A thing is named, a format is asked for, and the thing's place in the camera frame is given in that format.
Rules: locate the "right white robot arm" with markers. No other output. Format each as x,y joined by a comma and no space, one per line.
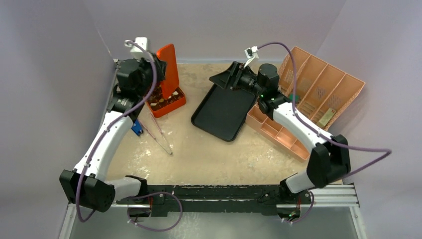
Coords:
329,156

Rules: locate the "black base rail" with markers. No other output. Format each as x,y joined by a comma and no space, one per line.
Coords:
268,200

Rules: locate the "pink metal tongs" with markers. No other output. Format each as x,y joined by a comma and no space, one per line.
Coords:
166,148

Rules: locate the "orange box lid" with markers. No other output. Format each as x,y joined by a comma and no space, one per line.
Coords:
171,82

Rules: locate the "blue stapler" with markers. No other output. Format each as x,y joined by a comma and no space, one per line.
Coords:
137,128

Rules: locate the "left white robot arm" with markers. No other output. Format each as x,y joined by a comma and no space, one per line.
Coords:
86,184

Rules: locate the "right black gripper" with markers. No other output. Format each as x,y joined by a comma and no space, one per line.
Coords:
233,76

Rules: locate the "black tray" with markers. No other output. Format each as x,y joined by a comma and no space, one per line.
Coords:
222,112

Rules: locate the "pink desk organizer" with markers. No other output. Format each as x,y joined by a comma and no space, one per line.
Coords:
320,86

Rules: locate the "orange chocolate box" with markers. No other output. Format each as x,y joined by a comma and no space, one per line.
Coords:
161,106

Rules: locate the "staple box in organizer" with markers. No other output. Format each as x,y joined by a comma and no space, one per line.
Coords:
325,119

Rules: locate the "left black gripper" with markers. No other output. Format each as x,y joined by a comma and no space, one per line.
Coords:
160,69

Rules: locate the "green eraser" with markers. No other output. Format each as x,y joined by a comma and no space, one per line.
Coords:
296,98

